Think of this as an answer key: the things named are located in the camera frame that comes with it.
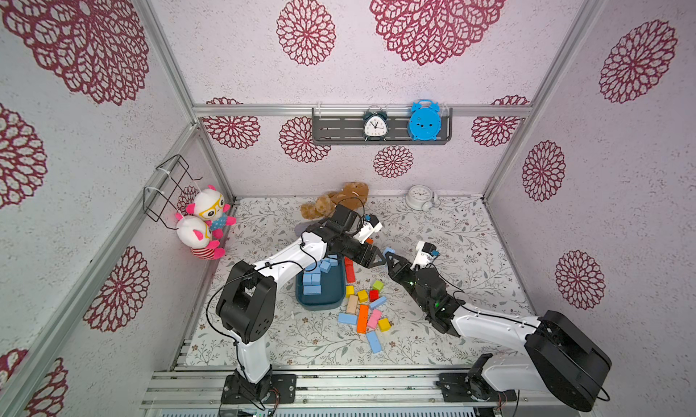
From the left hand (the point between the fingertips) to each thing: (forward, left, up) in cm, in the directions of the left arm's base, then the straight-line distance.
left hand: (377, 259), depth 83 cm
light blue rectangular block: (-4, +21, -13) cm, 25 cm away
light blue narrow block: (-8, -1, -13) cm, 16 cm away
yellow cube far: (-16, -2, -13) cm, 21 cm away
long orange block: (-13, +4, -14) cm, 20 cm away
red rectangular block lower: (+4, +8, -14) cm, 17 cm away
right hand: (0, -2, +3) cm, 4 cm away
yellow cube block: (-5, +9, -12) cm, 16 cm away
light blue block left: (-14, +9, -13) cm, 21 cm away
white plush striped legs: (+6, +57, +6) cm, 57 cm away
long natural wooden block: (-10, +8, -13) cm, 18 cm away
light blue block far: (-21, +1, -14) cm, 25 cm away
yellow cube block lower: (-6, +4, -13) cm, 15 cm away
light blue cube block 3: (+4, +17, -11) cm, 21 cm away
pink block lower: (-14, +1, -14) cm, 19 cm away
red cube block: (-7, +1, -12) cm, 13 cm away
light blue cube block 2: (+6, +14, -13) cm, 20 cm away
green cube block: (-2, -1, -13) cm, 14 cm away
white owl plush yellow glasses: (+19, +57, +4) cm, 60 cm away
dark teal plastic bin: (-3, +14, -14) cm, 20 cm away
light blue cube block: (+2, -3, +3) cm, 5 cm away
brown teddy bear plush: (+34, +7, -6) cm, 35 cm away
